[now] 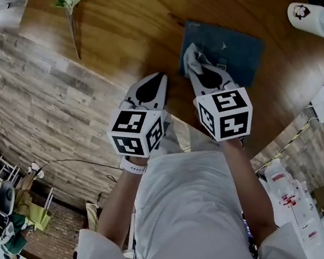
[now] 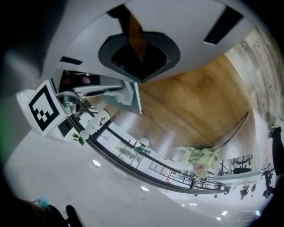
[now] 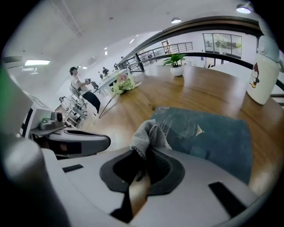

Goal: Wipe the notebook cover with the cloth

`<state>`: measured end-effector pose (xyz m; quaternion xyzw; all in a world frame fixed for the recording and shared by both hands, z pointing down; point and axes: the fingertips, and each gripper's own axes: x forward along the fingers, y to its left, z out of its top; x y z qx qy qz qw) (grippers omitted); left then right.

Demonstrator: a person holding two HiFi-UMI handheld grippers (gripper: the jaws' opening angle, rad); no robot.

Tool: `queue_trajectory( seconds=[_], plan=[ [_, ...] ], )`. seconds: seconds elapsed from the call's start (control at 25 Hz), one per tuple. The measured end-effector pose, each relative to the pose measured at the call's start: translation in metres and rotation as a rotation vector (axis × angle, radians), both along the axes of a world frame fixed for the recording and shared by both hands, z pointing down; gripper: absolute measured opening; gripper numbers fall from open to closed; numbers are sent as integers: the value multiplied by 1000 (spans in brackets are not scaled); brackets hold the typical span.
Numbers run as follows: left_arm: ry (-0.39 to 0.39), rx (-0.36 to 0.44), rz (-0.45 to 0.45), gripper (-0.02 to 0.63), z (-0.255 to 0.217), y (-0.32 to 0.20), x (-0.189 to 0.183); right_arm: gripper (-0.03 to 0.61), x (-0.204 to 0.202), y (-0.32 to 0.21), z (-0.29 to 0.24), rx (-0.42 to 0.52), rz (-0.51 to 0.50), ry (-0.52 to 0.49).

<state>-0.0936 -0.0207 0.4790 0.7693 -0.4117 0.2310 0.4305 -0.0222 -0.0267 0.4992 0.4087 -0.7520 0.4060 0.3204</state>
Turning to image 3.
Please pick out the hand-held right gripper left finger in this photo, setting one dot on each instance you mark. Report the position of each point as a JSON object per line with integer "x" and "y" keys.
{"x": 88, "y": 177}

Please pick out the long ceiling light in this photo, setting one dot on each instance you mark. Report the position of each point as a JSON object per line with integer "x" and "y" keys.
{"x": 36, "y": 62}

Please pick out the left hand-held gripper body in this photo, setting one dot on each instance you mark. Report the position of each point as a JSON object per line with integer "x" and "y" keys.
{"x": 33, "y": 115}

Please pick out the white long table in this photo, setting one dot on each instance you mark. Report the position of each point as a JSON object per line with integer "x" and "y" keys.
{"x": 113, "y": 77}

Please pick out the blue mat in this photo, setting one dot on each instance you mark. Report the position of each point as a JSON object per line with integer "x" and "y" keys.
{"x": 222, "y": 142}

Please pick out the artificial flower bouquet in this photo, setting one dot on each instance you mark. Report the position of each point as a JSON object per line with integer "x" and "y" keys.
{"x": 123, "y": 83}

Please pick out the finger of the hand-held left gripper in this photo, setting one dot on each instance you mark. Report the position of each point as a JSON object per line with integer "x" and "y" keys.
{"x": 95, "y": 142}

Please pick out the large glass window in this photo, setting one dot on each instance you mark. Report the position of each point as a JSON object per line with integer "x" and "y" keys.
{"x": 222, "y": 45}

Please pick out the white penguin print bottle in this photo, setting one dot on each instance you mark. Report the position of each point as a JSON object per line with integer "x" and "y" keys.
{"x": 264, "y": 75}

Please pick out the grey knitted cloth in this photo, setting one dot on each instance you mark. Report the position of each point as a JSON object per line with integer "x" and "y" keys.
{"x": 142, "y": 135}

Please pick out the black pendant lamp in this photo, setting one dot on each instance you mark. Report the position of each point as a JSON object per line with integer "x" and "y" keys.
{"x": 244, "y": 9}
{"x": 176, "y": 20}

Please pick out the ceiling air conditioner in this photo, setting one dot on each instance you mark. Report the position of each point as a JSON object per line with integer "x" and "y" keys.
{"x": 12, "y": 62}

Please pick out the grey gripper camera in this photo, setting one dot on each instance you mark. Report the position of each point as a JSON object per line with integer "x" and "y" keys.
{"x": 52, "y": 122}

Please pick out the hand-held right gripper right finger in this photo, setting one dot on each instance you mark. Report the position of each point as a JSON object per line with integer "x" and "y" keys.
{"x": 195, "y": 190}

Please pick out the green plant in white pot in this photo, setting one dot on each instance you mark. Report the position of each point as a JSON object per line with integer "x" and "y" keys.
{"x": 177, "y": 70}

